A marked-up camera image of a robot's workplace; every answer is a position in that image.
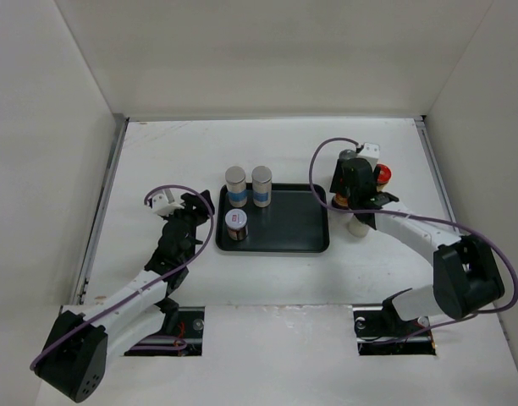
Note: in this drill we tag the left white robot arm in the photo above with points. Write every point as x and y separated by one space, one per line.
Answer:
79 346

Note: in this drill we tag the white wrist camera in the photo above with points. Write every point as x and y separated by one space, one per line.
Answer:
162 202
370 152

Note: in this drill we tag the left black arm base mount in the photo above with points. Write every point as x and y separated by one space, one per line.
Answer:
181 333

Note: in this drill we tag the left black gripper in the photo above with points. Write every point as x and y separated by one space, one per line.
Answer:
195 206

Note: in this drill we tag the red lid chili jar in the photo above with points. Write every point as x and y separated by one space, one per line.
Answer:
340 201

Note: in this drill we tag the small dark spice jar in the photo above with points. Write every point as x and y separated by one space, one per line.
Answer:
236 223

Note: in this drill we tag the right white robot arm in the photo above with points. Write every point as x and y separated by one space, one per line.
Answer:
465 274

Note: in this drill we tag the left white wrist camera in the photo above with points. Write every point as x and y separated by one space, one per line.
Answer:
162 202

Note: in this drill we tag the red lid sauce jar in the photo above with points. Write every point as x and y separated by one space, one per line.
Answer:
383 175

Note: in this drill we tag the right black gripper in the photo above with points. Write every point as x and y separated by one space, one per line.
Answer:
338 175

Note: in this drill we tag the blue label sago bottle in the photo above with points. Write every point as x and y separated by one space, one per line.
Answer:
236 186
262 186

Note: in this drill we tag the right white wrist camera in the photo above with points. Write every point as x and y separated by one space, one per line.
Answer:
370 152

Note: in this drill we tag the black cap white bottle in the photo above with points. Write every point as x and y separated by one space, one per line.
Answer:
357 228

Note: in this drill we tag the grey lid seasoning jar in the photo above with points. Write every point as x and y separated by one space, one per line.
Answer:
347 154

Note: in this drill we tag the black rectangular tray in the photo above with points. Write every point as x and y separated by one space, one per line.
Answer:
294 222

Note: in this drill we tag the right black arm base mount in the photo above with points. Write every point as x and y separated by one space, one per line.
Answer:
380 332

